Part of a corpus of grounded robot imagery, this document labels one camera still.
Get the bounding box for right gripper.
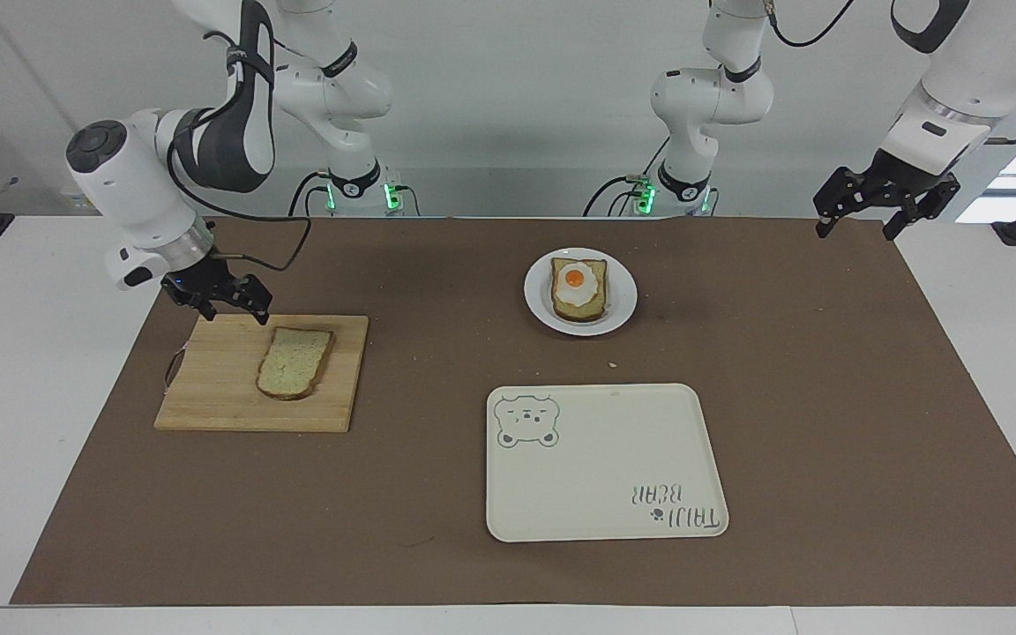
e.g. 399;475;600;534
161;253;274;326

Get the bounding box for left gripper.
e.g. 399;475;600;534
812;147;962;242

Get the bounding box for round white plate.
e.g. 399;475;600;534
523;247;639;338

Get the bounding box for wooden cutting board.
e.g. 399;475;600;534
153;314;370;434

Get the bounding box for plain bread slice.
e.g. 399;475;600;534
255;326;336;402

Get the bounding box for toasted bread slice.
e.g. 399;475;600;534
549;256;609;324

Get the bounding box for fried egg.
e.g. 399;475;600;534
555;263;601;308

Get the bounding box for cream tray with bear print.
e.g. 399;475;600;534
484;383;730;543

